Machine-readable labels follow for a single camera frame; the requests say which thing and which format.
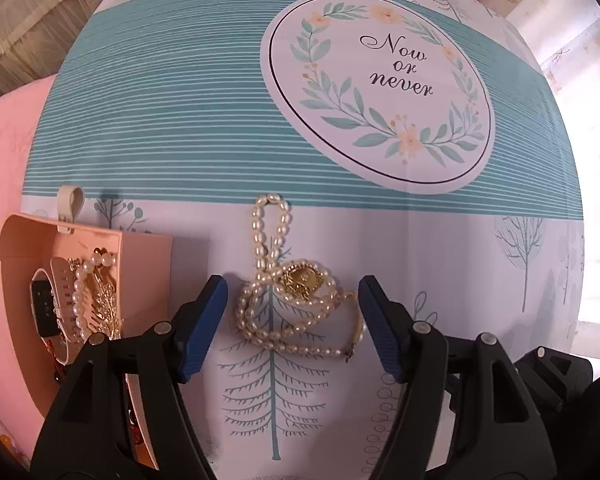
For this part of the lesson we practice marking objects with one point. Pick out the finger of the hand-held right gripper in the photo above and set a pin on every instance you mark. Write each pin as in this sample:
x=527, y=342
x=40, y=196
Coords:
x=555, y=370

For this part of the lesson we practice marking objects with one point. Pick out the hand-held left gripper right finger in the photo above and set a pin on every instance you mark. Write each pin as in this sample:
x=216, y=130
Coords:
x=380, y=330

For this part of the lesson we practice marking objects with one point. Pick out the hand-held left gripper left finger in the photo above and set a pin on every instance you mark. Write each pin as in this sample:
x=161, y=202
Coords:
x=202, y=330

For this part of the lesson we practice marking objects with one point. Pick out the pink plastic box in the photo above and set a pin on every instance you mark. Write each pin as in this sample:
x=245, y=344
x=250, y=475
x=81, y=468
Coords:
x=140, y=270

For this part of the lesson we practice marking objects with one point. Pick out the tree print tablecloth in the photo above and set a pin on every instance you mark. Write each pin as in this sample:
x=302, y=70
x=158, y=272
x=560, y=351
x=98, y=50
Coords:
x=180, y=110

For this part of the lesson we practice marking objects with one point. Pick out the pink fluffy blanket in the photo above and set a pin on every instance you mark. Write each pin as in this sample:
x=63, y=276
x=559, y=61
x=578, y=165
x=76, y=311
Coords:
x=5, y=160

